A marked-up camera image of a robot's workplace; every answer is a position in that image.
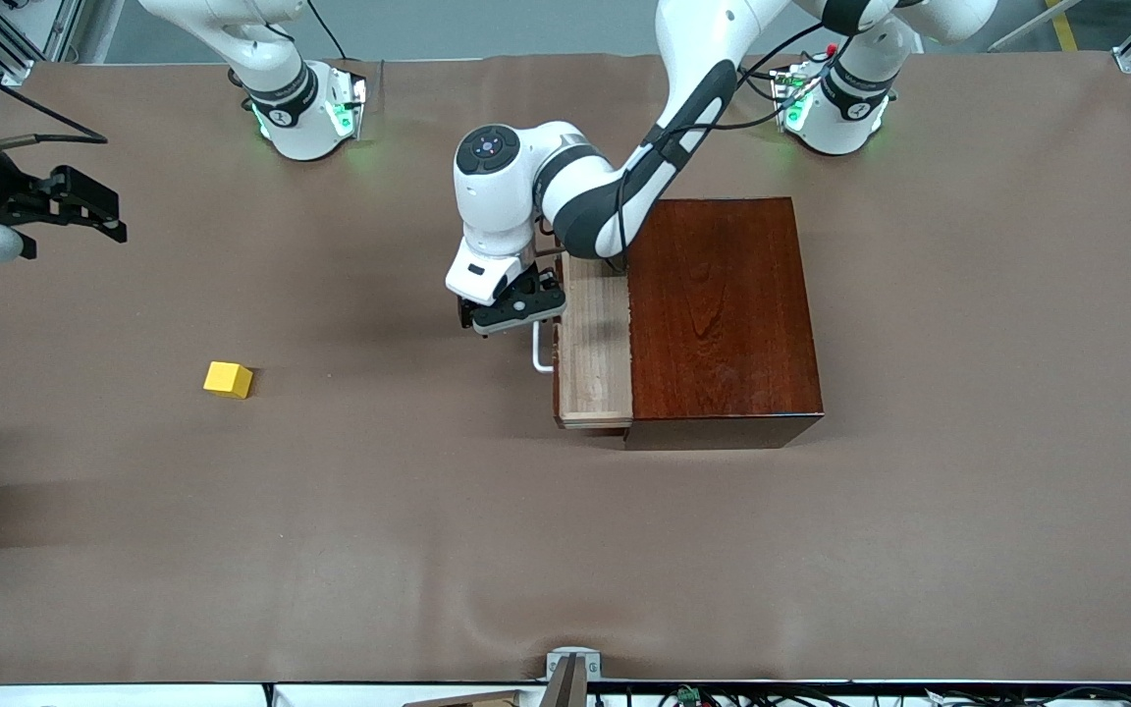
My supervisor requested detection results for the dark brown wooden cabinet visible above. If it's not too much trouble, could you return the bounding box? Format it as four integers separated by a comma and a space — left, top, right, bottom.
622, 197, 825, 451

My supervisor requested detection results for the grey metal mount bracket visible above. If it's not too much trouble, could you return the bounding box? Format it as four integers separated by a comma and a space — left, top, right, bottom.
546, 648, 603, 707

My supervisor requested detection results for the light wood drawer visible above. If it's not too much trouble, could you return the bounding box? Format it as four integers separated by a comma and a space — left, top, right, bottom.
531, 250, 635, 431

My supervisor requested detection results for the yellow wooden block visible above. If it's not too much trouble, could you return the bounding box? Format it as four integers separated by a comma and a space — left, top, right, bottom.
203, 361, 254, 400

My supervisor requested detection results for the black base power cable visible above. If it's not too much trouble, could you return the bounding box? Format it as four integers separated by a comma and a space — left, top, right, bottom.
305, 0, 349, 62
740, 59, 802, 104

